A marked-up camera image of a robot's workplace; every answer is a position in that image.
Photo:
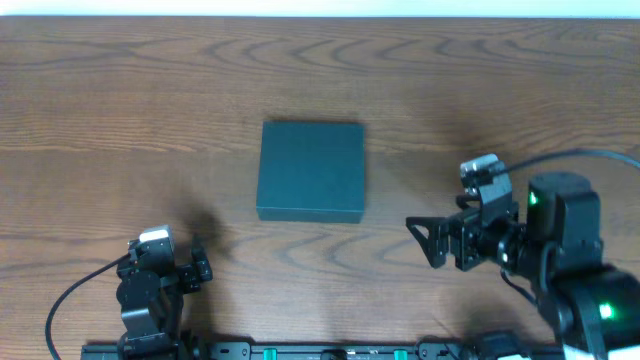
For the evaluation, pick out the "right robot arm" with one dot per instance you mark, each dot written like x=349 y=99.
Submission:
x=590 y=305

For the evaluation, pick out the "black gift box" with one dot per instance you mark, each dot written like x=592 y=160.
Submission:
x=311 y=172

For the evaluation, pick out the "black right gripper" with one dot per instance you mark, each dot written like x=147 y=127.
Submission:
x=454 y=243

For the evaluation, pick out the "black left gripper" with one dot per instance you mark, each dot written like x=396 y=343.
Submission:
x=189 y=272

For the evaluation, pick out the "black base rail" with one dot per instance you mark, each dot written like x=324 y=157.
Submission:
x=245 y=351

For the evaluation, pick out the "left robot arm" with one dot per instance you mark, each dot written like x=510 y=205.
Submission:
x=152 y=329

